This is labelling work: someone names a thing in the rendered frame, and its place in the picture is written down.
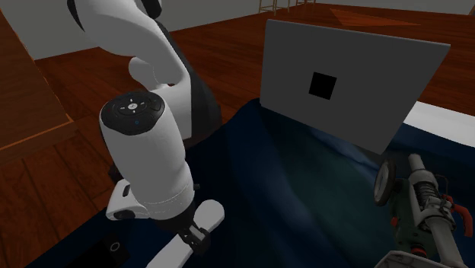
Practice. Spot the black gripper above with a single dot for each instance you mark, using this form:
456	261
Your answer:
177	222

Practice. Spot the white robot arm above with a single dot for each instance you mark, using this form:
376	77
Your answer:
156	159

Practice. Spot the white oblong remote control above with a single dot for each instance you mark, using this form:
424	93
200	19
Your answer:
209	217

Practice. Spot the black phone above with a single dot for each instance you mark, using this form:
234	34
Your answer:
100	254

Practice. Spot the bed with dark blue blanket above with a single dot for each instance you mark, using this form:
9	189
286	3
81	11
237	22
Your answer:
297	193

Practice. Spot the grey green machine model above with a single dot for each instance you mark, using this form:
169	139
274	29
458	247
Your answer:
419	211

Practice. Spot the grey open laptop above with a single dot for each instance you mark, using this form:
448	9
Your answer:
371	96

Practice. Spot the wooden stool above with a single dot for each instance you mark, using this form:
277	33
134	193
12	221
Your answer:
274	5

